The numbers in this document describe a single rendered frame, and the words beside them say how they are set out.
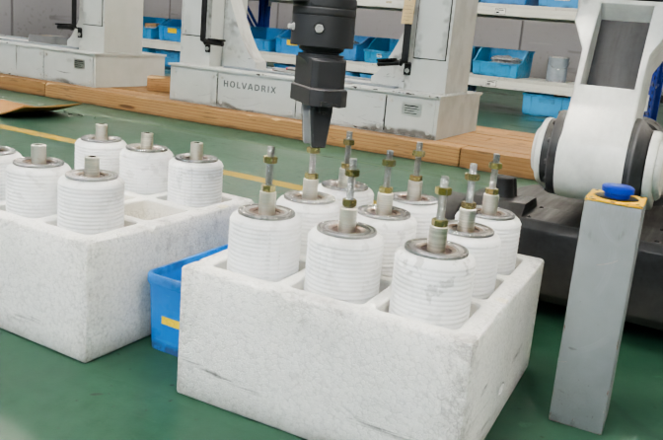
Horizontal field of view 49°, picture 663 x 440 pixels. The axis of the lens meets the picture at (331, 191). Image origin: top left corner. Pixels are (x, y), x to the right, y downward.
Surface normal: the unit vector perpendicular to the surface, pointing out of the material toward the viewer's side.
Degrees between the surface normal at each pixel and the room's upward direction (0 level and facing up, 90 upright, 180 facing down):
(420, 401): 90
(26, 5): 90
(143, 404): 0
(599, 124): 54
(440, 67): 90
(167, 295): 92
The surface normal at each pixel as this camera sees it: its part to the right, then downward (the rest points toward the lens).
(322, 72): 0.34, 0.23
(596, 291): -0.45, 0.15
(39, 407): 0.08, -0.97
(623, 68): -0.41, -0.22
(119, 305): 0.86, 0.18
